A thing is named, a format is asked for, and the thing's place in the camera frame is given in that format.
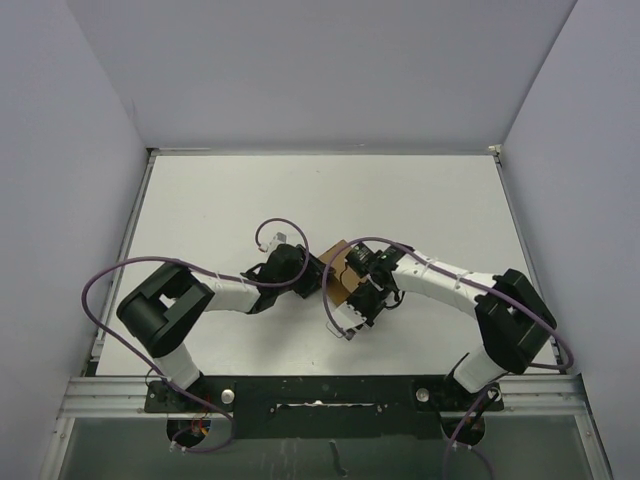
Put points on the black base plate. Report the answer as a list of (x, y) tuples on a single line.
[(424, 407)]

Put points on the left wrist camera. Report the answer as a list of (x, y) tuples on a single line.
[(278, 239)]

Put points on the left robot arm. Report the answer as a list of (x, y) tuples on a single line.
[(163, 309)]

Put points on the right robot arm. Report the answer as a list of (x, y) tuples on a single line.
[(513, 320)]

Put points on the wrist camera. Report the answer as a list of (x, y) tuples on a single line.
[(344, 321), (278, 239)]

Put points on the brown cardboard box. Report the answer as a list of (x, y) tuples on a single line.
[(342, 280)]

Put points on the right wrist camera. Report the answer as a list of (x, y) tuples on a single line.
[(344, 321)]

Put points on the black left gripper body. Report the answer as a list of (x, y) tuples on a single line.
[(308, 280)]

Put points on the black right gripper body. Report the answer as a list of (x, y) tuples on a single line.
[(368, 301)]

